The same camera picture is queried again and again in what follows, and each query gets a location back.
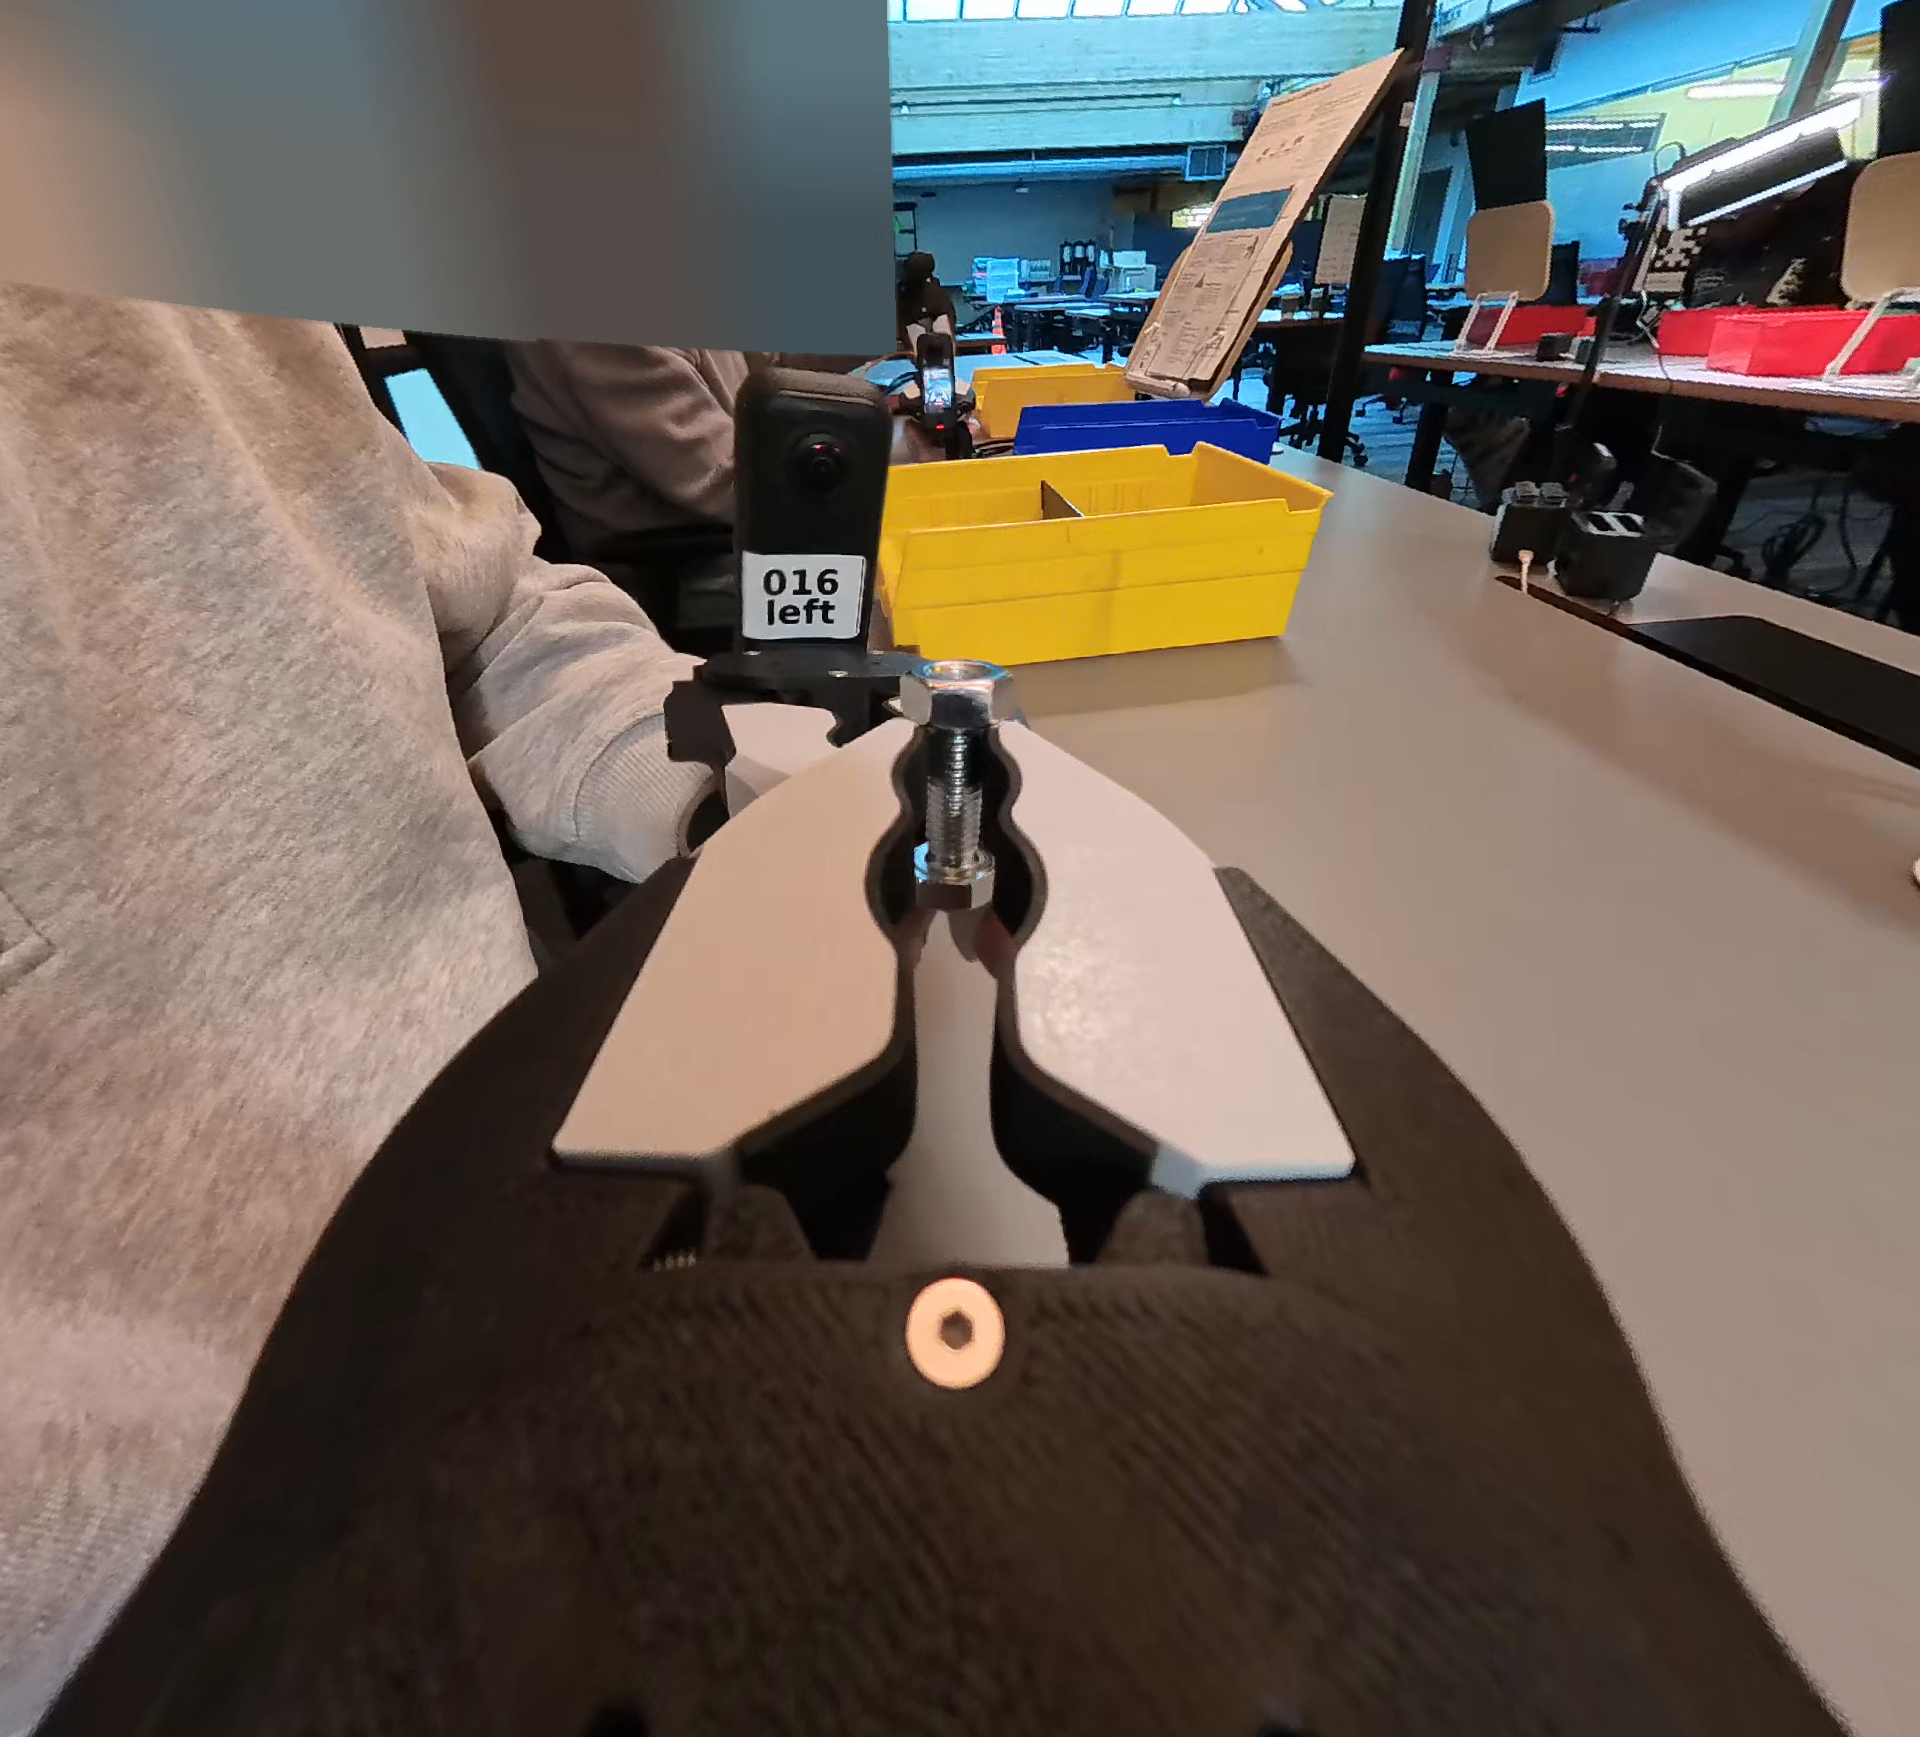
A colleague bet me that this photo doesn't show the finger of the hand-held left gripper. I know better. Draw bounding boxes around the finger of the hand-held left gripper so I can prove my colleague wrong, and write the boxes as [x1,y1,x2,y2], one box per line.
[728,702,845,821]

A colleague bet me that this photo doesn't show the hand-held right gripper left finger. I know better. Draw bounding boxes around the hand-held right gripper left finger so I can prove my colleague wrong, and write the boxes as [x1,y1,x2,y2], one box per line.
[551,728,919,1169]

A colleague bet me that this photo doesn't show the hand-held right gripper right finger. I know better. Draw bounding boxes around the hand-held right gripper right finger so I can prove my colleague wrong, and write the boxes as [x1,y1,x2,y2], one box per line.
[991,717,1361,1196]

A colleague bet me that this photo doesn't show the steel bolt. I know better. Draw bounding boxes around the steel bolt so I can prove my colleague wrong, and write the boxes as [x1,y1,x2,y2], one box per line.
[909,681,1002,918]

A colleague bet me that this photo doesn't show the person's left forearm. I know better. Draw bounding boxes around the person's left forearm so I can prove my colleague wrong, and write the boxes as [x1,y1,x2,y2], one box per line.
[429,476,728,886]

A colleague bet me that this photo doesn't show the grey desk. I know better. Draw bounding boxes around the grey desk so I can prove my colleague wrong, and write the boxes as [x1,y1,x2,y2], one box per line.
[860,442,1920,1737]

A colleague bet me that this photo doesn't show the wooden top background desk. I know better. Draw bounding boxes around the wooden top background desk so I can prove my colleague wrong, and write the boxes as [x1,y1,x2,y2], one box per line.
[1360,334,1920,524]

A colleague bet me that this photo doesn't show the black desk lamp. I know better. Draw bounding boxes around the black desk lamp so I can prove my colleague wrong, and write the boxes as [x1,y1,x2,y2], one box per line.
[1558,91,1892,497]

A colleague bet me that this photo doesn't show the yellow plastic bin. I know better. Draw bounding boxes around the yellow plastic bin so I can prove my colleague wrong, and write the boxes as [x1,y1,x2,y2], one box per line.
[970,364,1141,439]

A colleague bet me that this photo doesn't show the yellow bin with divider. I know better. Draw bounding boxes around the yellow bin with divider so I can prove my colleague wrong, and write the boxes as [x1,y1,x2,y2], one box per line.
[877,439,1334,664]

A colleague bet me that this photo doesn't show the blue plastic bin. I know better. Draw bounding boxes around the blue plastic bin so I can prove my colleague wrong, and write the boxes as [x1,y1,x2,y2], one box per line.
[1016,394,1284,465]

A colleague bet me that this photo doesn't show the wooden document stand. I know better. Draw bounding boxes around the wooden document stand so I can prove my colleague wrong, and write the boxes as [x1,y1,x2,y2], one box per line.
[1122,49,1409,403]

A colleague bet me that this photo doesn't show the person's torso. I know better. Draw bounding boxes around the person's torso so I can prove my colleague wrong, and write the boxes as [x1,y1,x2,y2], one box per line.
[0,280,544,1737]

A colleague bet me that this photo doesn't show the black battery charger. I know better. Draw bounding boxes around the black battery charger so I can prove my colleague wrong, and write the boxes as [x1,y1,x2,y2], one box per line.
[1549,505,1656,601]
[1489,479,1576,566]

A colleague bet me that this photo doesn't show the small wooden board stand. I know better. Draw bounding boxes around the small wooden board stand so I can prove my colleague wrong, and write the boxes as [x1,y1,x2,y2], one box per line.
[1458,201,1558,356]
[1840,150,1920,394]

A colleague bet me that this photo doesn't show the black monitor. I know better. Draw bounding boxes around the black monitor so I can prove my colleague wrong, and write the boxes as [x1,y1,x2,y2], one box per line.
[1877,0,1920,161]
[1467,100,1549,211]

